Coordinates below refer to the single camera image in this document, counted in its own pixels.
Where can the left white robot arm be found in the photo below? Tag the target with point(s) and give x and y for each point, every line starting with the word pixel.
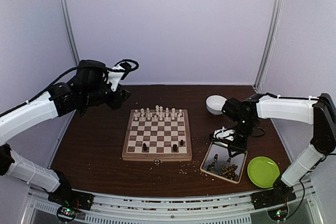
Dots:
pixel 93 84

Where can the white ceramic bowl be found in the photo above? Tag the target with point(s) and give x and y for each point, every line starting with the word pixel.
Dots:
pixel 215 103

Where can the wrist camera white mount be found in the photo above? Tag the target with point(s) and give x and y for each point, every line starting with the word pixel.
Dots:
pixel 223 134
pixel 120 71

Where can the pile of dark chess pieces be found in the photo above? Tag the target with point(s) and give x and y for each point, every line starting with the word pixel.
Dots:
pixel 229 172

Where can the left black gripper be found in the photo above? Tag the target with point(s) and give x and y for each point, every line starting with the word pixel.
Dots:
pixel 119 98

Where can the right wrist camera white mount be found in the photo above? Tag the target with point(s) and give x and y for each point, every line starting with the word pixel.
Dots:
pixel 223 134

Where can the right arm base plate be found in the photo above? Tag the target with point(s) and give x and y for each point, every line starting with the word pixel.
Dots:
pixel 268 198

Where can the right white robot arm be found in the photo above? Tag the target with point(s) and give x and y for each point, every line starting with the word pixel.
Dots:
pixel 319 112

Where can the metal tray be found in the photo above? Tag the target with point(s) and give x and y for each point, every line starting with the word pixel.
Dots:
pixel 216 156

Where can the aluminium frame post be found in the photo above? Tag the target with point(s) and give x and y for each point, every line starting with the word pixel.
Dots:
pixel 69 32
pixel 269 45

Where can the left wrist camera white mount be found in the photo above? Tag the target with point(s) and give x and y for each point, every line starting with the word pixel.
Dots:
pixel 120 71

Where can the left aluminium frame post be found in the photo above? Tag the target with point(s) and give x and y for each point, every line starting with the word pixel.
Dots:
pixel 69 32

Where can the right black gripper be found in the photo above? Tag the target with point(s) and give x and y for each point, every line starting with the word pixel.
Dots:
pixel 241 148

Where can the wooden chess board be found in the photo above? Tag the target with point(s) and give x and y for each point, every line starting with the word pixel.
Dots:
pixel 159 136

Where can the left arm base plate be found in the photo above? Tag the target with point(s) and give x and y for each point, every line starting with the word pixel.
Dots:
pixel 75 200

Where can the right aluminium frame post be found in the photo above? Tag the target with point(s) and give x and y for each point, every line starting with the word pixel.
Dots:
pixel 269 45

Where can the green plate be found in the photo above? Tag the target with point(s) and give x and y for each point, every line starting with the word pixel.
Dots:
pixel 263 172

